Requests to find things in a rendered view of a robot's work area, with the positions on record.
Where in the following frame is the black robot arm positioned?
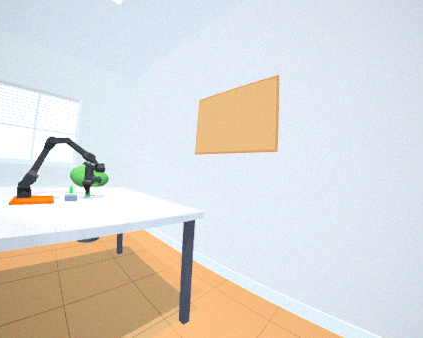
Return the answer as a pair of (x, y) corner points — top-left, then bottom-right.
(16, 136), (105, 199)

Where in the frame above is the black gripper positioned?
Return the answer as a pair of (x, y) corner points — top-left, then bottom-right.
(82, 172), (94, 194)

